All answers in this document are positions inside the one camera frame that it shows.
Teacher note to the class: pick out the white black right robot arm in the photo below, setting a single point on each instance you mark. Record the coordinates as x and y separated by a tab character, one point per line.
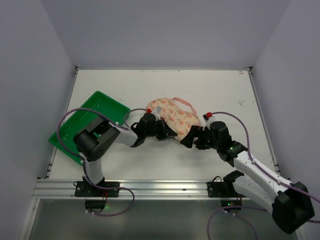
288	203

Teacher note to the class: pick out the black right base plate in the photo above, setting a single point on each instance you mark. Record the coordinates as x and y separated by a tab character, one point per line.
220	189

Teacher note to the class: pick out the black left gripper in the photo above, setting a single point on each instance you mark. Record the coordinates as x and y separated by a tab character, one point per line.
160	128

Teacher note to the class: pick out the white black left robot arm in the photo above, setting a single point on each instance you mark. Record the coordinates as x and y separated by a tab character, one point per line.
96	138

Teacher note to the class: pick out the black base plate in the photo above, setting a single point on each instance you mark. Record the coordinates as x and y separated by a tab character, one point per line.
86	190
220	189

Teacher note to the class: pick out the green plastic tray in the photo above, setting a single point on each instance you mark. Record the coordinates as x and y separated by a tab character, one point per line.
99	102

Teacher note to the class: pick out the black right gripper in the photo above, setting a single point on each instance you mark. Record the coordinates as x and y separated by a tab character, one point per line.
199	135

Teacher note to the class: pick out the floral pink laundry bag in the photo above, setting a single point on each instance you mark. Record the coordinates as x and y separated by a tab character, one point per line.
177	113

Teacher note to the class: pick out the aluminium front rail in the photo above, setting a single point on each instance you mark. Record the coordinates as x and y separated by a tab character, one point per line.
59	189

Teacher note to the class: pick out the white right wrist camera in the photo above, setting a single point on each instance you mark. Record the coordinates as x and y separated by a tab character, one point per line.
208	117

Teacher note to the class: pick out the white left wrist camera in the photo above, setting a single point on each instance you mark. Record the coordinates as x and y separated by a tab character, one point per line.
155	111

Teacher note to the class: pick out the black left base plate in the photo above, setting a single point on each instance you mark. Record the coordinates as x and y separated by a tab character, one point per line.
86	190

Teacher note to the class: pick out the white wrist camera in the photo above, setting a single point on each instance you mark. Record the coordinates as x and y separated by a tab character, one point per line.
155	111
208	117

